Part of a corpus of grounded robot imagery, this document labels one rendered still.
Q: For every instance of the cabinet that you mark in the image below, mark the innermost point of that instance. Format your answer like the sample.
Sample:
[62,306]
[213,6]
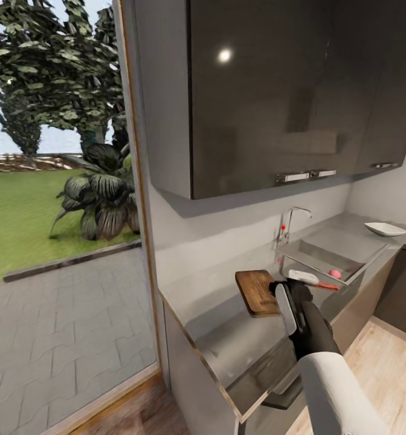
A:
[243,95]
[384,144]

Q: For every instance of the dishwasher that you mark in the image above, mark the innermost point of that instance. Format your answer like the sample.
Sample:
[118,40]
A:
[279,410]

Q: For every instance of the fixed window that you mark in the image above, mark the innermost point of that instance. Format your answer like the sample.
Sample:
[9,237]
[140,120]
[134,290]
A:
[78,333]

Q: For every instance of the vidalia onion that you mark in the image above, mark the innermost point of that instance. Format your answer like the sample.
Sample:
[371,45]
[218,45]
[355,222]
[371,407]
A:
[335,273]

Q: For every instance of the drop in sink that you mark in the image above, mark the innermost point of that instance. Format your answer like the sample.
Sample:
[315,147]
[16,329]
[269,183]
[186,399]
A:
[331,248]

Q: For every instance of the cutting board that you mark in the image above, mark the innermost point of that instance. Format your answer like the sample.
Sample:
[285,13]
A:
[255,288]

